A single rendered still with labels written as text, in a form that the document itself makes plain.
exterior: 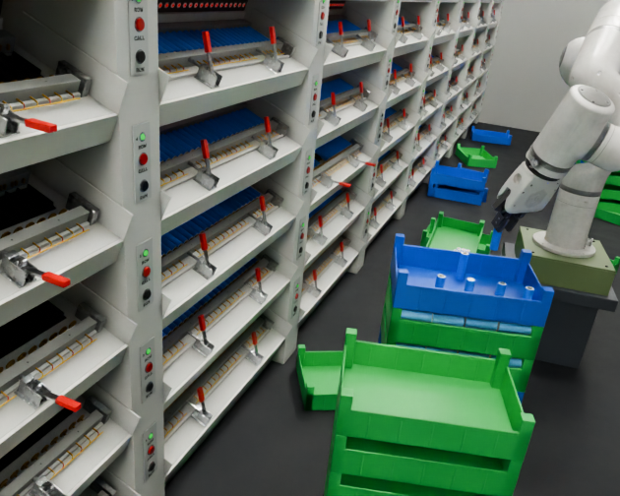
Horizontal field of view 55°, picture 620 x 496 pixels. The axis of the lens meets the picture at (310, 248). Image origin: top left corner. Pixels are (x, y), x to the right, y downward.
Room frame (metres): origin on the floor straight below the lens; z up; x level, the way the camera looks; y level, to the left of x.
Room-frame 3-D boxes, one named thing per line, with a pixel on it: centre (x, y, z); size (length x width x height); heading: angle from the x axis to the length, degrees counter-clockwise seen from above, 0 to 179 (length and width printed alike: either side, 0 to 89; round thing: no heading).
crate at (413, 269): (1.13, -0.33, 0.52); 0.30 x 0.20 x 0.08; 86
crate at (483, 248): (2.52, -0.67, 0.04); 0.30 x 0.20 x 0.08; 70
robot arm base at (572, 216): (1.76, -0.80, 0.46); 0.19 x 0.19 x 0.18
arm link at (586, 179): (1.75, -0.84, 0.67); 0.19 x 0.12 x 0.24; 62
